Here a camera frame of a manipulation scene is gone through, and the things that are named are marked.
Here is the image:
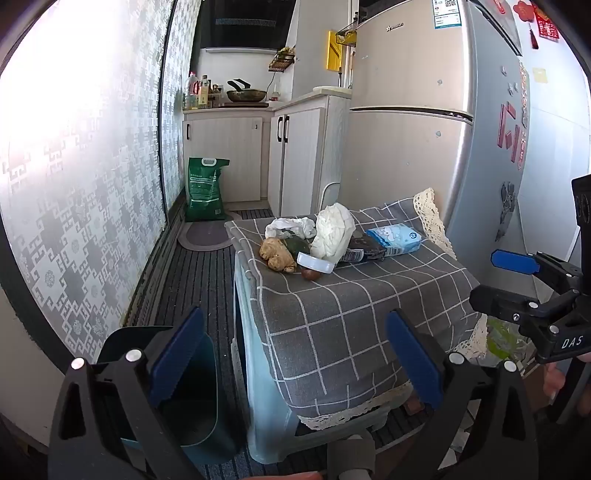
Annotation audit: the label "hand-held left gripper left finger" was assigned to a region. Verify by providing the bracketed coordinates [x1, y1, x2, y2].
[48, 305, 206, 480]

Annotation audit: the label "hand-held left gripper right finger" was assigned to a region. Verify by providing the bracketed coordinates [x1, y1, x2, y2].
[385, 308, 541, 480]

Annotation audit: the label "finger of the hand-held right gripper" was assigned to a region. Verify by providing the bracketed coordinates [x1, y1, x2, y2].
[491, 249, 583, 292]
[470, 285, 583, 333]

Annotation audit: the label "dark teal trash bin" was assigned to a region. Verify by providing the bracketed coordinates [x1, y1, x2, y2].
[98, 324, 242, 466]

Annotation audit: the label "blue white tissue pack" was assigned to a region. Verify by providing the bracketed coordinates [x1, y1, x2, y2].
[366, 223, 424, 257]

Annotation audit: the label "black snack packet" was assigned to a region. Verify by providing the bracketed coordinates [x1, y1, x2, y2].
[341, 233, 387, 265]

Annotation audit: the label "white plastic lid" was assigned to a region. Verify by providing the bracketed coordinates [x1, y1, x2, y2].
[296, 251, 336, 276]

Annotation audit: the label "ginger root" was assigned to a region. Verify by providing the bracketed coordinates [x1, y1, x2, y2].
[259, 237, 299, 274]

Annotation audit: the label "white plastic bag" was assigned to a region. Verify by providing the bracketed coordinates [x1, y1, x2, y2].
[309, 202, 357, 265]

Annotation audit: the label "dark green avocado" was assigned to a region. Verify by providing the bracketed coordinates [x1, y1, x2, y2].
[281, 237, 315, 260]

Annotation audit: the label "white tissue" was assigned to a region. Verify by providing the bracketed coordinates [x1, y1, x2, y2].
[267, 217, 317, 241]

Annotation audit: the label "person's right hand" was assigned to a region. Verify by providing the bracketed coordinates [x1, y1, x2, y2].
[544, 364, 568, 402]

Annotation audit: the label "bag of green vegetables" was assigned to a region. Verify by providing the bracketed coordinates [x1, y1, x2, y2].
[486, 318, 526, 364]

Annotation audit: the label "dark metal flower magnet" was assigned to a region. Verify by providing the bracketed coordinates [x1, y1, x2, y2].
[496, 181, 519, 242]

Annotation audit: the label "dark striped floor mat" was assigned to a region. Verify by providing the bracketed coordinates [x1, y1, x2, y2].
[148, 207, 278, 480]

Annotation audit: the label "grey checked tablecloth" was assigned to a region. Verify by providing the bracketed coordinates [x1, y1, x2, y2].
[225, 188, 489, 432]

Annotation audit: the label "grey slipper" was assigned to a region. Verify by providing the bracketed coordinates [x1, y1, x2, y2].
[326, 431, 378, 480]

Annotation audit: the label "grey oval floor mat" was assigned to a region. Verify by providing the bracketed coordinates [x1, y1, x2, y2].
[178, 210, 243, 253]

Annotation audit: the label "red character fridge decoration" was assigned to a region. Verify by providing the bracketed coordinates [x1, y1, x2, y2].
[496, 59, 531, 164]

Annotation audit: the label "silver two-door fridge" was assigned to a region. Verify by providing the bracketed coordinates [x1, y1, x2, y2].
[344, 0, 531, 260]

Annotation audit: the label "green rice bag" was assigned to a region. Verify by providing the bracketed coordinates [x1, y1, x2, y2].
[185, 157, 230, 223]

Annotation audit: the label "frosted patterned sliding door panel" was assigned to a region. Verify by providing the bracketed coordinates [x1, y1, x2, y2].
[0, 0, 180, 370]
[158, 0, 205, 220]

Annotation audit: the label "large clear oil bottle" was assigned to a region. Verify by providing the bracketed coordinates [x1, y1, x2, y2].
[184, 72, 200, 110]

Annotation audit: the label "black wok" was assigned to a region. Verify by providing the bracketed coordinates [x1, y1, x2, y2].
[226, 78, 269, 103]

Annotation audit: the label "yellow cutting board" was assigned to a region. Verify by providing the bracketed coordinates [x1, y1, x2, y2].
[326, 30, 345, 71]

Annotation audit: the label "black range hood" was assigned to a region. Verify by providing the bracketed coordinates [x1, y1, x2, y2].
[196, 0, 297, 52]

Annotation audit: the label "white kitchen cabinet single handle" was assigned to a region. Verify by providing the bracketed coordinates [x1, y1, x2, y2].
[182, 107, 274, 205]

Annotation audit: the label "white kitchen cabinet double handles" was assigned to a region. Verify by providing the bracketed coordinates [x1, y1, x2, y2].
[267, 90, 352, 219]

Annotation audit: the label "red wall card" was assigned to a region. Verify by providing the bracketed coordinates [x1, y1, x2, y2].
[535, 8, 562, 43]

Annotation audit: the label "red knot wall ornament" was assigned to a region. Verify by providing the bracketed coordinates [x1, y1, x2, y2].
[514, 0, 541, 50]

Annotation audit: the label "wire rack on fridge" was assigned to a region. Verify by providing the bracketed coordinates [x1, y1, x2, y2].
[335, 20, 362, 47]

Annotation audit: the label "wall-mounted spice rack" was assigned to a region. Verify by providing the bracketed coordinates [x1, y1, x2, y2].
[268, 46, 297, 73]

